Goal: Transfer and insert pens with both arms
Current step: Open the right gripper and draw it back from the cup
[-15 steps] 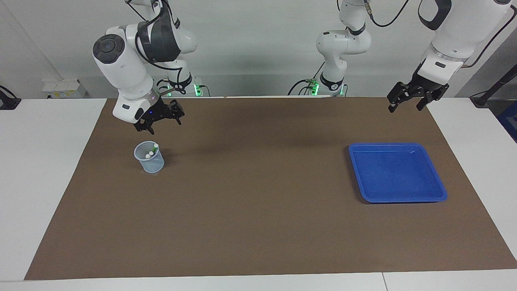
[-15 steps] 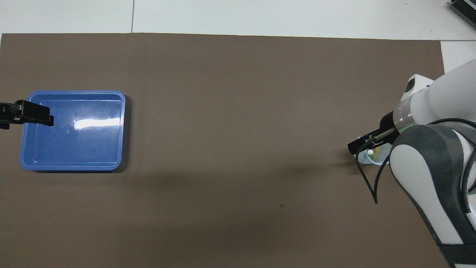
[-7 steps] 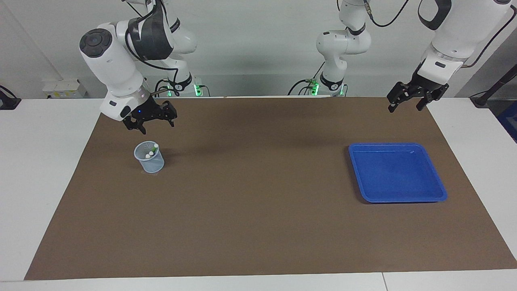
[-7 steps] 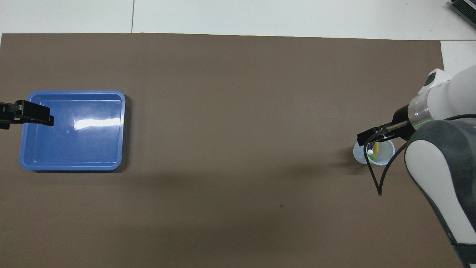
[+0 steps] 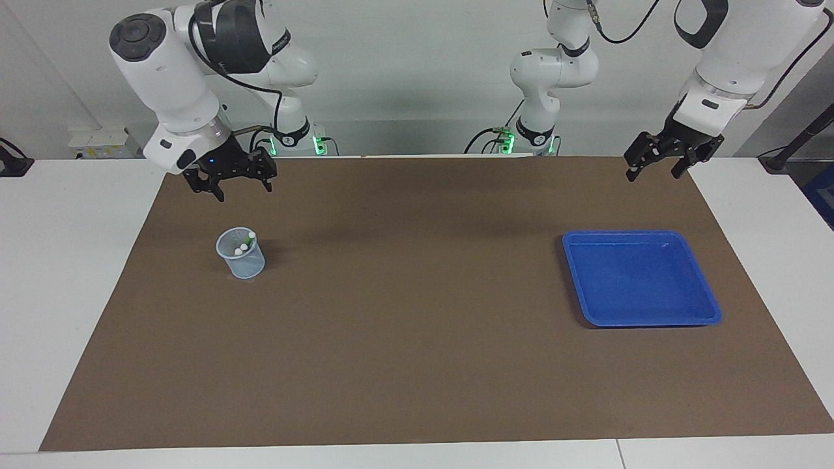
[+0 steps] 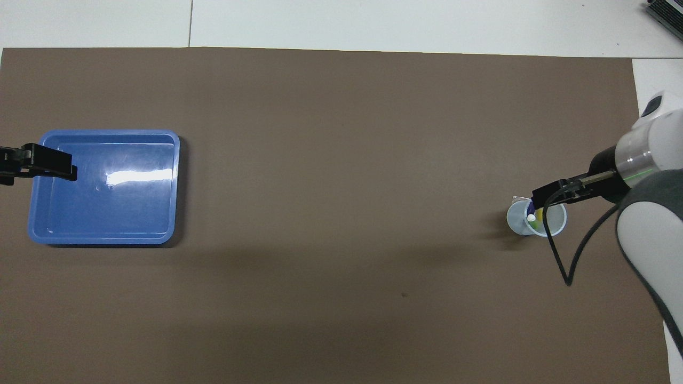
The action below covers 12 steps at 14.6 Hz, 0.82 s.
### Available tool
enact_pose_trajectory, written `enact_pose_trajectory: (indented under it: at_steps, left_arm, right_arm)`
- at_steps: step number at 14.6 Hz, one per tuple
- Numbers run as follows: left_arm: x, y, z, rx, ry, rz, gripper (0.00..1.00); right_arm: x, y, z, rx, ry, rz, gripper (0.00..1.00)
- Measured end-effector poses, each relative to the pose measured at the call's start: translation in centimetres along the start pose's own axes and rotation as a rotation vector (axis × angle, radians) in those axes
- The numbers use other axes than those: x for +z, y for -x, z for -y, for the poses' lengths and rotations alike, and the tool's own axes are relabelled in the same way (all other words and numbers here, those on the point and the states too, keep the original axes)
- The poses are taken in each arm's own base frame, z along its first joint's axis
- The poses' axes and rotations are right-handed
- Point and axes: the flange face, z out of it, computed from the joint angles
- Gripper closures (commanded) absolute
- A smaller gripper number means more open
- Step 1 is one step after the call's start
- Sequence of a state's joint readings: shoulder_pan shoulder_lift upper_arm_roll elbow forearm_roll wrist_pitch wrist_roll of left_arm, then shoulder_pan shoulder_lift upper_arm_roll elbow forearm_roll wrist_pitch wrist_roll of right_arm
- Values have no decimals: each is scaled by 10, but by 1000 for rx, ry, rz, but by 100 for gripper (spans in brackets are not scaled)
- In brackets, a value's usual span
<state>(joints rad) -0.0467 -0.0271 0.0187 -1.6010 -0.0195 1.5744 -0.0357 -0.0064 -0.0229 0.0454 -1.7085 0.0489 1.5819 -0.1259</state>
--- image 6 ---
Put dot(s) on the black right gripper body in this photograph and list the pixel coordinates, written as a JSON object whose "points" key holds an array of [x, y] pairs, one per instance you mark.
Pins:
{"points": [[608, 170]]}

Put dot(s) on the purple pen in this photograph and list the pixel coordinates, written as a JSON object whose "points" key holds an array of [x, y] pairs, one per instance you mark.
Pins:
{"points": [[531, 213]]}

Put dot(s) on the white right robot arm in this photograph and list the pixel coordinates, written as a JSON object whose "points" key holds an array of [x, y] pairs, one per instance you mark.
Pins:
{"points": [[656, 240]]}

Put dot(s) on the light blue mesh cup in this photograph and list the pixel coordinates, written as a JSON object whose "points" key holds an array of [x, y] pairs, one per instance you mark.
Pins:
{"points": [[516, 218]]}

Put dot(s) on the blue plastic tray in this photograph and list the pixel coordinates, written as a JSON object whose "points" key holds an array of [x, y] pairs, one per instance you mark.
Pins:
{"points": [[117, 213]]}

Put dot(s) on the grey striped device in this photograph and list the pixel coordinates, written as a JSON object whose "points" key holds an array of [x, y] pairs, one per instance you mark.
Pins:
{"points": [[667, 16]]}

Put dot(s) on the brown table mat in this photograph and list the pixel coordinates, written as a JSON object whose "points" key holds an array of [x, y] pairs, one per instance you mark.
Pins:
{"points": [[341, 160]]}

